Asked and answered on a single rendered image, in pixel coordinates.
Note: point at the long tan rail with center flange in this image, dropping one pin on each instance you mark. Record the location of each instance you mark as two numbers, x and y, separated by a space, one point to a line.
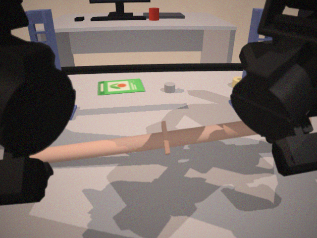
137 143

